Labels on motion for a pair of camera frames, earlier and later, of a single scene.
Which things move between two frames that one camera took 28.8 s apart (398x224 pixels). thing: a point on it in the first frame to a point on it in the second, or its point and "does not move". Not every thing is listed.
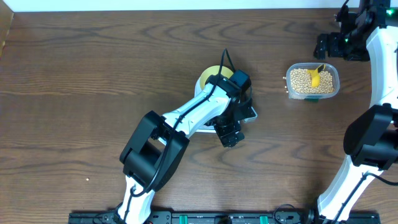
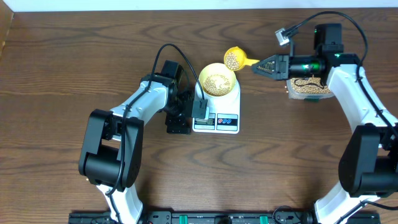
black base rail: (221, 217) does not move
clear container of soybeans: (299, 82) does not move
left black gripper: (225, 132) to (180, 122)
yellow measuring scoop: (315, 76) to (235, 58)
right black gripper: (333, 38) to (280, 71)
